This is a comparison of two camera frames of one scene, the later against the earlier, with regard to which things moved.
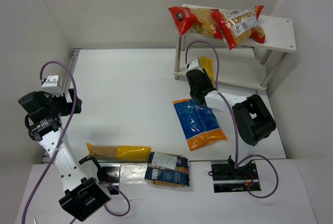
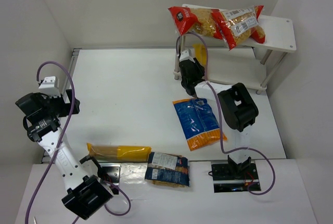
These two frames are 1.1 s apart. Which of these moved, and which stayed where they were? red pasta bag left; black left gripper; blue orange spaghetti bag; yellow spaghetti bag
Moved: yellow spaghetti bag
Stayed: black left gripper; red pasta bag left; blue orange spaghetti bag
